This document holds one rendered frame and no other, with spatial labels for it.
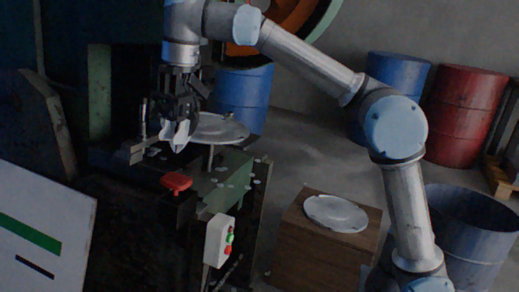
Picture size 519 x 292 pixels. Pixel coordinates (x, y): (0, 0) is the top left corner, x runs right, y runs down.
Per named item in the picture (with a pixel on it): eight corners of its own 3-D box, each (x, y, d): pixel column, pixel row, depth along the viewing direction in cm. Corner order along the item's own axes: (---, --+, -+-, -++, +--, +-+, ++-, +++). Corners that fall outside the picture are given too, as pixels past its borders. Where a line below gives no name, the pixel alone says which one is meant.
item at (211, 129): (190, 109, 142) (190, 106, 141) (262, 128, 133) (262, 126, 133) (141, 127, 116) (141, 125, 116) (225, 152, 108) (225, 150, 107)
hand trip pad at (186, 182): (192, 203, 98) (195, 178, 95) (179, 214, 92) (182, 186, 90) (169, 195, 100) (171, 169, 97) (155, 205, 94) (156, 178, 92)
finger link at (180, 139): (165, 158, 86) (167, 119, 82) (179, 150, 91) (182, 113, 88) (176, 162, 85) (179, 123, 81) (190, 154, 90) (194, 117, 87)
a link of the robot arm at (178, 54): (175, 37, 84) (208, 45, 81) (173, 58, 85) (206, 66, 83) (154, 39, 77) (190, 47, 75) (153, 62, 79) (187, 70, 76)
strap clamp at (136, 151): (165, 148, 123) (166, 118, 119) (130, 165, 108) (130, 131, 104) (149, 143, 124) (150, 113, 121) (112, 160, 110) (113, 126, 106)
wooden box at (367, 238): (365, 268, 195) (383, 209, 183) (354, 319, 162) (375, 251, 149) (292, 242, 207) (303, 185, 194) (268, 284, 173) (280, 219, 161)
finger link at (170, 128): (152, 154, 87) (155, 116, 83) (168, 147, 92) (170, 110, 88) (165, 158, 86) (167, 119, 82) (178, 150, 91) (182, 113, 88)
